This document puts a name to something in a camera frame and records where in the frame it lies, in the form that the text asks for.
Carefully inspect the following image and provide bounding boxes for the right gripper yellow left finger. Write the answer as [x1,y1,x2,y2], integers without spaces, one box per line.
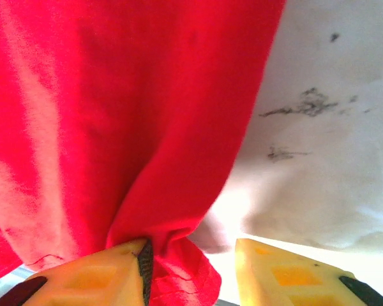
[0,237,154,306]

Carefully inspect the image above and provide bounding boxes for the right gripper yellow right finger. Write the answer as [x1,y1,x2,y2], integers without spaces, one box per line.
[235,238,383,306]

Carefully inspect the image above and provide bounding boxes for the red printed t-shirt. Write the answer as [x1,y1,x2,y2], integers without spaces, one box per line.
[0,0,288,306]

